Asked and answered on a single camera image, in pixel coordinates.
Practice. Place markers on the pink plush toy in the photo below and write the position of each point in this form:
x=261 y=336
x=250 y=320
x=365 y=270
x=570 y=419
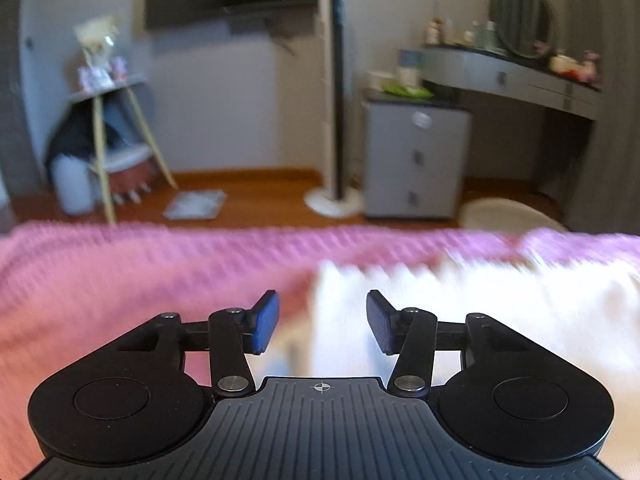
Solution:
x=589 y=73

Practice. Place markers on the white bin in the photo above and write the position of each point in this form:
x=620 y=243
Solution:
x=72 y=182

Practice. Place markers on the oval black-framed mirror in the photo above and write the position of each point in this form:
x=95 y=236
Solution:
x=526 y=28

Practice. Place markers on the white tower fan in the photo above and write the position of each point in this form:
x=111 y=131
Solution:
x=335 y=199

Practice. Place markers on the wrapped flower bouquet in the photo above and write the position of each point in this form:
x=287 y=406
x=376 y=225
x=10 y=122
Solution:
x=97 y=38

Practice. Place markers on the round wooden side table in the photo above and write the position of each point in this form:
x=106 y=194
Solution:
x=121 y=165

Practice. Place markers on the black bag under table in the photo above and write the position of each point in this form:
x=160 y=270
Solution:
x=73 y=136

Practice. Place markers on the white round stool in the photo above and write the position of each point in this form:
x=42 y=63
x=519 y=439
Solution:
x=507 y=216

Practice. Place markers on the pink ribbed bed blanket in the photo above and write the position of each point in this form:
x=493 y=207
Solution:
x=66 y=290

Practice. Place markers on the blue white box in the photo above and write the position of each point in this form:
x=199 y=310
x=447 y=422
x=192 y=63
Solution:
x=409 y=68

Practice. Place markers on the grey drawer cabinet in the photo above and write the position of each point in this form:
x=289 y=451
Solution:
x=416 y=152

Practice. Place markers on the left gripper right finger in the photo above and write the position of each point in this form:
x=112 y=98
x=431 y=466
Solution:
x=409 y=334

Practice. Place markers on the green tray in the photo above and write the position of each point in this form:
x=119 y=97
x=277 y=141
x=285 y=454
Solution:
x=404 y=92

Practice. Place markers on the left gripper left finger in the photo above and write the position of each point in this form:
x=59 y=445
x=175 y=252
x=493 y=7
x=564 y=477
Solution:
x=232 y=334

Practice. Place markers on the grey vanity desk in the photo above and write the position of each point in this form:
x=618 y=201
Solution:
x=483 y=72

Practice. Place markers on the white ribbed knit sweater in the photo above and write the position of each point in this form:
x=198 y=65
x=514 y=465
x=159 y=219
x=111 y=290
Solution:
x=536 y=364

